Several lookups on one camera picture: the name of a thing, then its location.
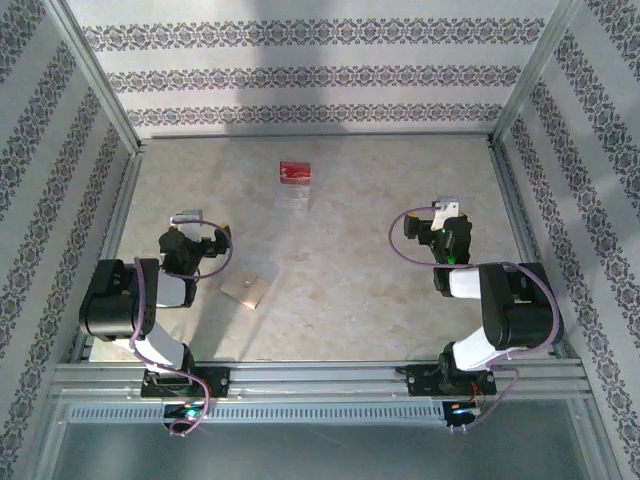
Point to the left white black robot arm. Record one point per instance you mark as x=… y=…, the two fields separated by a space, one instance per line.
x=120 y=300

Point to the clear plastic card box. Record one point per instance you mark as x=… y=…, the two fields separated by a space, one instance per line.
x=292 y=200

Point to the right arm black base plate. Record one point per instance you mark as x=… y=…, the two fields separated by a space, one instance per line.
x=417 y=382

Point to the aluminium table side rail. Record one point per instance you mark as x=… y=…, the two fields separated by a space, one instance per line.
x=117 y=220
x=515 y=200

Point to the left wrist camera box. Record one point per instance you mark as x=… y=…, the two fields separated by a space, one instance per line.
x=187 y=220

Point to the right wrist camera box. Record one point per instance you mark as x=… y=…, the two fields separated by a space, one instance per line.
x=445 y=207

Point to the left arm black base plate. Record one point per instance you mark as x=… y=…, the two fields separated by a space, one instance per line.
x=220 y=382

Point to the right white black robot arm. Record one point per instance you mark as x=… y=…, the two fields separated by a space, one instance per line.
x=520 y=310

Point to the long aluminium mounting rail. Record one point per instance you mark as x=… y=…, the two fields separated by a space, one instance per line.
x=320 y=382

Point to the red credit card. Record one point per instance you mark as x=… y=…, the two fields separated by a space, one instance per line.
x=295 y=171

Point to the thin aluminium table rail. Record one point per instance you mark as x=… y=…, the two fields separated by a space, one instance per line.
x=320 y=136

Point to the aluminium frame post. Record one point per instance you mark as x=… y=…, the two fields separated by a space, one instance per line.
x=97 y=75
x=531 y=75

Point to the beige leather card holder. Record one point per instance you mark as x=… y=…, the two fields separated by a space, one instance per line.
x=246 y=289

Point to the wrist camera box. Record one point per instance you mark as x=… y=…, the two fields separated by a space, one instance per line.
x=187 y=220
x=445 y=207

